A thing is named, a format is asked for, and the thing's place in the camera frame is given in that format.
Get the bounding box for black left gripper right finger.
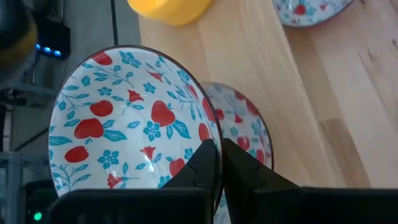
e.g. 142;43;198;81
223;138;398;224

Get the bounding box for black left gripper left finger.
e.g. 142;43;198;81
49;138;219;224

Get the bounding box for red bowl floral inside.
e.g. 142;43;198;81
272;0;354;28
48;45;225;215
201;82;274;224

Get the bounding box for yellow mini bowl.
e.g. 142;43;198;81
126;0;215;27

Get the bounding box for black box green light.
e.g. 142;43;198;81
24;180;58;224

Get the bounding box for black box blue lights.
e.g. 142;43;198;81
32;15;72;62

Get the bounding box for grey metal frame leg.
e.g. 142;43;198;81
0;151;24;224

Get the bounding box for thin black cable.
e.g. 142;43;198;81
110;0;119;47

